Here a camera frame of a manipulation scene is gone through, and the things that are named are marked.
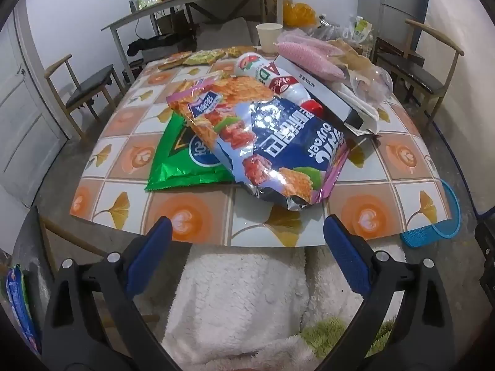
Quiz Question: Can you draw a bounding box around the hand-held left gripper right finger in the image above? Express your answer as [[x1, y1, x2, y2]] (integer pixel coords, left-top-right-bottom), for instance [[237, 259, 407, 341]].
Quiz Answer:
[[323, 214, 457, 371]]

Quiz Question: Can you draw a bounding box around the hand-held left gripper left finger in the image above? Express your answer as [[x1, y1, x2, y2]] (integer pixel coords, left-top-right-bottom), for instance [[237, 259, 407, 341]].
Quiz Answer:
[[41, 215, 182, 371]]

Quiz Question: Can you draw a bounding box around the green and red chip bag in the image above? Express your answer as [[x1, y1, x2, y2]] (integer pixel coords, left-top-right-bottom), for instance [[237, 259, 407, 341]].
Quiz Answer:
[[145, 114, 236, 193]]

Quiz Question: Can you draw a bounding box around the pink orange snack bag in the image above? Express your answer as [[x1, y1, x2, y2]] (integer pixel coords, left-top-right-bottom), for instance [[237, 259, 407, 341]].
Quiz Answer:
[[166, 75, 349, 211]]

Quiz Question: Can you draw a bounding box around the blue plastic basket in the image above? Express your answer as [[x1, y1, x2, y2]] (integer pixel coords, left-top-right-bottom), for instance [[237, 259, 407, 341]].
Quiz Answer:
[[400, 180, 462, 249]]

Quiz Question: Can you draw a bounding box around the green fluffy cloth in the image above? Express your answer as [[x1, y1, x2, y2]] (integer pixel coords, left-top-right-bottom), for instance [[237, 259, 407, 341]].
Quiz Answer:
[[302, 317, 396, 360]]

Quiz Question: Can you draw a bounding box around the white fluffy robe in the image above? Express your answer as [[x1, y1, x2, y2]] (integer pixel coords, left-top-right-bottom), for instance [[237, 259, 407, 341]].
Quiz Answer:
[[162, 245, 407, 371]]

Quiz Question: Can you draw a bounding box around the white paper tissue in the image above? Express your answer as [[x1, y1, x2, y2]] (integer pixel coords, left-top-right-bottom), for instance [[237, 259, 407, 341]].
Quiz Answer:
[[340, 85, 383, 137]]

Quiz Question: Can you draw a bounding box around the blue snack packet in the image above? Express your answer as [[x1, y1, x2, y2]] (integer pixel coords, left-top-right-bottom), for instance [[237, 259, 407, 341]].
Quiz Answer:
[[6, 265, 41, 354]]

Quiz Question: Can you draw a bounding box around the clear plastic bag with bread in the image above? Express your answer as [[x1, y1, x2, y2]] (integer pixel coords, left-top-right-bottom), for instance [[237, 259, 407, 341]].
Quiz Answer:
[[333, 39, 394, 109]]

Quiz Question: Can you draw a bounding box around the wooden chair dark seat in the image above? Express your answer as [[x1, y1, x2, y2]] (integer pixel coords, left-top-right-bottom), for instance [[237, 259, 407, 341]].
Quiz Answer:
[[373, 19, 465, 132], [44, 54, 125, 140]]

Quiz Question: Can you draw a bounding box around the grey panelled door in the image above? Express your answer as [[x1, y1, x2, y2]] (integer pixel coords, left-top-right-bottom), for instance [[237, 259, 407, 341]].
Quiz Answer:
[[0, 8, 71, 209]]

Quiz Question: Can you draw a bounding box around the white drink bottle red cap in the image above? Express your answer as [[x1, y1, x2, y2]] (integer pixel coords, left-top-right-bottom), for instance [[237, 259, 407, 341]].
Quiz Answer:
[[235, 52, 323, 113]]

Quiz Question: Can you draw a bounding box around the pink knobbly roll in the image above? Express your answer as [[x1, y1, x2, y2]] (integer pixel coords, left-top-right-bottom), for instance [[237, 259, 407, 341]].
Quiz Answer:
[[276, 41, 346, 83], [280, 32, 342, 57]]

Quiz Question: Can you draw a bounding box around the orange small snack packet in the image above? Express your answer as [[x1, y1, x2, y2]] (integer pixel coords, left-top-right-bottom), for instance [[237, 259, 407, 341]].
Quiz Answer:
[[157, 51, 194, 71]]

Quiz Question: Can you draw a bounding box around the yellow green small snack packet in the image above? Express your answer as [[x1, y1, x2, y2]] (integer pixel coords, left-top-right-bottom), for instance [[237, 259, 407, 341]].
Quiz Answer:
[[182, 48, 227, 66]]

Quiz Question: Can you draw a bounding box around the black cloth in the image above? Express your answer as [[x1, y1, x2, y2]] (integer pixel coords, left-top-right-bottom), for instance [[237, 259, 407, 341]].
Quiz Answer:
[[127, 35, 194, 57]]

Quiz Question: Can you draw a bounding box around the golden brown small snack packet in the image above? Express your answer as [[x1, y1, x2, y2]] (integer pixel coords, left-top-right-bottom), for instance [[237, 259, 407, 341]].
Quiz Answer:
[[223, 45, 260, 60]]

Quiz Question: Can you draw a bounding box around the white green printed bag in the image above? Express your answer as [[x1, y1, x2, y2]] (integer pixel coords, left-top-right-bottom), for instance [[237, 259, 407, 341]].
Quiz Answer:
[[350, 15, 374, 42]]

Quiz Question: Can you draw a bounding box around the white paper cup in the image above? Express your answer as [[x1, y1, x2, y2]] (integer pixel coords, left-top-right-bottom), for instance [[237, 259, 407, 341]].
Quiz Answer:
[[256, 23, 284, 55]]

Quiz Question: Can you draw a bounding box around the orange plastic bag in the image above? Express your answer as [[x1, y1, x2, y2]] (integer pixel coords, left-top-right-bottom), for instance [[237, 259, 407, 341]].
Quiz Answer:
[[283, 2, 316, 28]]

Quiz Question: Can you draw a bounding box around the white refrigerator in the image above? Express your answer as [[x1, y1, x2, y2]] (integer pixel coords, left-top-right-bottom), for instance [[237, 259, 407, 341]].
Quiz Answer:
[[381, 0, 431, 53]]

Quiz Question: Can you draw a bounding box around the long grey side table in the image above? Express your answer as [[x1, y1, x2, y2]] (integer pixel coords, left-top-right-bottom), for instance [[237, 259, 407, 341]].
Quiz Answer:
[[101, 0, 289, 86]]

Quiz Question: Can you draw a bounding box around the white flat cable box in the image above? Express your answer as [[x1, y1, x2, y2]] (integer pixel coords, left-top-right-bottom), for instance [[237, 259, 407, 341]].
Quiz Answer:
[[278, 56, 368, 131]]

